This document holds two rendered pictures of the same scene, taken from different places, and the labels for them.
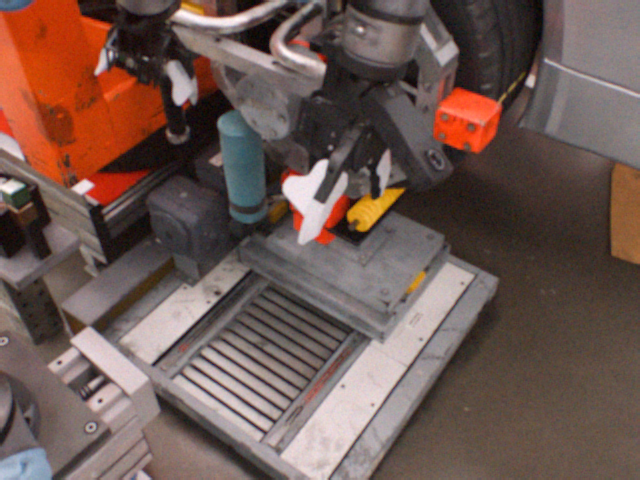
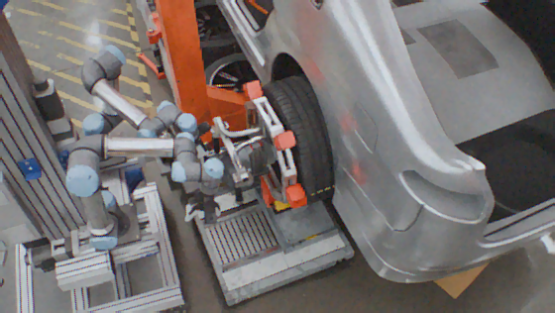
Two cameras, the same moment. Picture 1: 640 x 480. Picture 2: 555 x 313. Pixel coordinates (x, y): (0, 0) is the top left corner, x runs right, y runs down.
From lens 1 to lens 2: 165 cm
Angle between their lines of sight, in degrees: 22
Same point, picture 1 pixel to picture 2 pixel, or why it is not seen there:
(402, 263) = (306, 227)
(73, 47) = (202, 105)
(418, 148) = (207, 214)
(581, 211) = not seen: hidden behind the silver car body
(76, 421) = (135, 233)
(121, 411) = (149, 236)
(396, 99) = (209, 200)
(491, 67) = (308, 182)
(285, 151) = not seen: hidden behind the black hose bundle
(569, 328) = (372, 286)
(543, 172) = not seen: hidden behind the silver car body
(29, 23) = (187, 98)
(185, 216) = (228, 171)
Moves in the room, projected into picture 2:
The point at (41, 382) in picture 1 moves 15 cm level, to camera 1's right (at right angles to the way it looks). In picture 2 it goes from (133, 220) to (157, 234)
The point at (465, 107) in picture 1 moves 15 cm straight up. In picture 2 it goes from (293, 192) to (293, 172)
